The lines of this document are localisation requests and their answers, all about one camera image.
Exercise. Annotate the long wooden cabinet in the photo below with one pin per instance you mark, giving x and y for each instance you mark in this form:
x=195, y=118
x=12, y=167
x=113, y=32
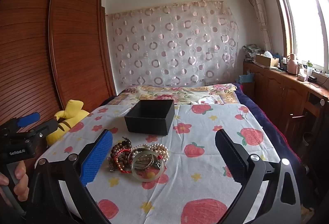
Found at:
x=277, y=90

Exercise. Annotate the brown wooden wardrobe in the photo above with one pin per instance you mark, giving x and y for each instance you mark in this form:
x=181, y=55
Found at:
x=72, y=47

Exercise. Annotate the floral quilt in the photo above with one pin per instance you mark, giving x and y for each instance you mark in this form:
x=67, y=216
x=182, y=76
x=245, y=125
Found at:
x=164, y=93

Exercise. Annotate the blue bag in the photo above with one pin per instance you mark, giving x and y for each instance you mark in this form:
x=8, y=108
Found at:
x=245, y=77

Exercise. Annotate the patterned headboard cloth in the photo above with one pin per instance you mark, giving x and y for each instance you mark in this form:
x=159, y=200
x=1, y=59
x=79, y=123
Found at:
x=174, y=41

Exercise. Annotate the white bottle with green cap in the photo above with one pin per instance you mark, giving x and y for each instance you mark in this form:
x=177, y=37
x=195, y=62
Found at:
x=309, y=70

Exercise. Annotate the black cardboard box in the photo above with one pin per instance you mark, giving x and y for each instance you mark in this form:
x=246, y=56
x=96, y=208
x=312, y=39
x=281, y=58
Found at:
x=146, y=124

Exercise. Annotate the thin metal bangles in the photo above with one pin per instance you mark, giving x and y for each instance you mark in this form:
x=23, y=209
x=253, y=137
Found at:
x=144, y=162

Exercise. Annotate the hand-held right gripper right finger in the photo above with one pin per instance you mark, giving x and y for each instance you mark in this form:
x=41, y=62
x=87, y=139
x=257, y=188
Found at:
x=228, y=153

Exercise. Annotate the patterned window curtain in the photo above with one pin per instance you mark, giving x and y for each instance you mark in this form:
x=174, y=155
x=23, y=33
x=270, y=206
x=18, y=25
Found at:
x=259, y=8

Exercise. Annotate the wooden chair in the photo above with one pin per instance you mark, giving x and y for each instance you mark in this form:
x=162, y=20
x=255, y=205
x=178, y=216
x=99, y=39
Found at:
x=295, y=124

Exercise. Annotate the stack of folded cloth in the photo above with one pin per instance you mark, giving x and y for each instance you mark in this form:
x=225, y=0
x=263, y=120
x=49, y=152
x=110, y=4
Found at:
x=252, y=52

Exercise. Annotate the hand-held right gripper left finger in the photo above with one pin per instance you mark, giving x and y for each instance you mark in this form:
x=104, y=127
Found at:
x=96, y=159

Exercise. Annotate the open cardboard box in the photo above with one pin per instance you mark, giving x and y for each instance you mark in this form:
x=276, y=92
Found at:
x=266, y=61

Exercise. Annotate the dark blue blanket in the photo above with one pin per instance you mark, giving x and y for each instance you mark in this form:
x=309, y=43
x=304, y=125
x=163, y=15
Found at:
x=253, y=108

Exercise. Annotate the yellow plush toy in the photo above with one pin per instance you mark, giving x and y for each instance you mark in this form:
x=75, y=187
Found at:
x=72, y=111

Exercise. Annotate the window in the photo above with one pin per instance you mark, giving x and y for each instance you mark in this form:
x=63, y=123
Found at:
x=305, y=16

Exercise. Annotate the person's left hand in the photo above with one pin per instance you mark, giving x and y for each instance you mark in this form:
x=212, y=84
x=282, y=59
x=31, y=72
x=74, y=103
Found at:
x=20, y=183

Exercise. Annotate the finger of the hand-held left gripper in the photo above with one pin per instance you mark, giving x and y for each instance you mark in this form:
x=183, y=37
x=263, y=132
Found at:
x=28, y=119
x=47, y=125

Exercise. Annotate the pale green jade bangle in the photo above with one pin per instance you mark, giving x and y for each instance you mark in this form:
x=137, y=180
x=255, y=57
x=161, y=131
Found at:
x=147, y=179

